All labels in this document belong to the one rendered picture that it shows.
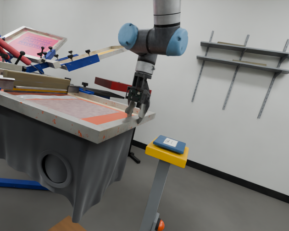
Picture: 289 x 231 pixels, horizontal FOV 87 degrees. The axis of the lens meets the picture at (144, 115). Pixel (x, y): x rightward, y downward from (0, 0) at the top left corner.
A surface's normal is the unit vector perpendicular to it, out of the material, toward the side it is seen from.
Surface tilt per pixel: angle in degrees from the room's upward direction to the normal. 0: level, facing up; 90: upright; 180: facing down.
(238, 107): 90
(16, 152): 95
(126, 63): 90
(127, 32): 90
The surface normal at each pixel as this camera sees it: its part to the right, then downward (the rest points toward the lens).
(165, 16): -0.17, 0.62
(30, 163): -0.46, 0.18
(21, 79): 0.91, 0.28
